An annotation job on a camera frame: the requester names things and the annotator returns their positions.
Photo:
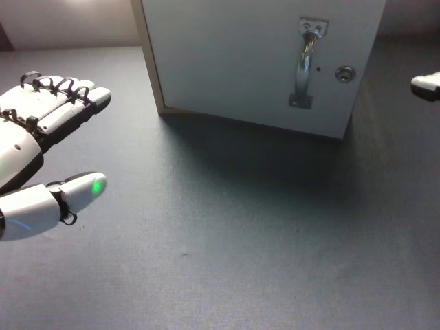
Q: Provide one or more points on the round metal door lock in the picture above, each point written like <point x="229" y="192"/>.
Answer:
<point x="345" y="74"/>

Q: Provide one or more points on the wooden cabinet body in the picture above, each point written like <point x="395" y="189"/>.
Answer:
<point x="149" y="51"/>

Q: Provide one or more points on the grey table cloth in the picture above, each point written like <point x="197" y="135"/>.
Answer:
<point x="220" y="247"/>

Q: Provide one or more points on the white cabinet door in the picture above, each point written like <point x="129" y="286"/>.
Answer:
<point x="223" y="58"/>

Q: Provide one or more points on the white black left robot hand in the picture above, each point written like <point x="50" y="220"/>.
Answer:
<point x="20" y="151"/>

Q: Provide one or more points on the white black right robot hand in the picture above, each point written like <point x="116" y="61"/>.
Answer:
<point x="428" y="84"/>

